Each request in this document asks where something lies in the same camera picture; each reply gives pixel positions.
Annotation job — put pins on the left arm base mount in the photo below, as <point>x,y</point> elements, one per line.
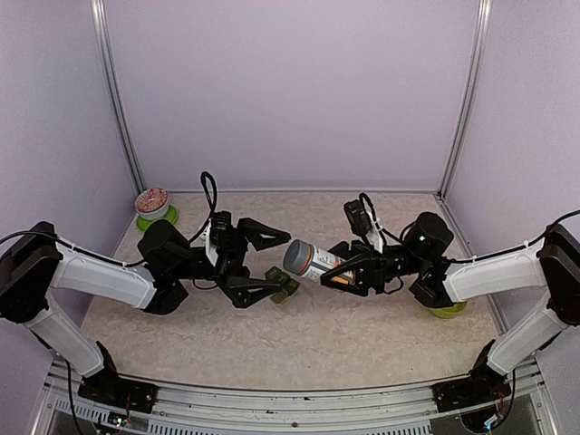
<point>120,389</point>

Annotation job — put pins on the lime green plate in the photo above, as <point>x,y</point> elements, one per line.
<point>172,216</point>

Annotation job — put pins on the green weekly pill organizer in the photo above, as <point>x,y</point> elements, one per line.
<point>288,285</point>

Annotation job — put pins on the front aluminium rail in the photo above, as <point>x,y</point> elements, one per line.
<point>180,408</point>

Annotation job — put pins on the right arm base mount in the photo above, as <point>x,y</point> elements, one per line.
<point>482,384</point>

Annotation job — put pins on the aluminium frame post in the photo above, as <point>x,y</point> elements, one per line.
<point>100,24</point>
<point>468,97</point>

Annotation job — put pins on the lime green bowl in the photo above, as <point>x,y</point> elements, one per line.
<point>449,312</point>

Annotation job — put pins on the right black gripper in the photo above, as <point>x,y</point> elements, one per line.
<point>368,274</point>

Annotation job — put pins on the red patterned white bowl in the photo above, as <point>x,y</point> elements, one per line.
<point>152,203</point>

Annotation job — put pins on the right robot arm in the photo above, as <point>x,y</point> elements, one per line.
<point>550,261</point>

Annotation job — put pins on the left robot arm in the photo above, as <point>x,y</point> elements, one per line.
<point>39,260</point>

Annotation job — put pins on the right aluminium frame post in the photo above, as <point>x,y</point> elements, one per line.
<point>468,97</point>

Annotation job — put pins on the orange pill bottle grey cap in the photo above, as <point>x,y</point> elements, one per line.
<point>308,261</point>

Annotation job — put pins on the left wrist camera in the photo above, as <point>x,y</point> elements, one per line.
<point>217,235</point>

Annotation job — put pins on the left aluminium frame post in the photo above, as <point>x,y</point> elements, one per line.
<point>100,24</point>

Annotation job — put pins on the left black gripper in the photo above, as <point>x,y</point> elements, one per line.
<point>233,275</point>

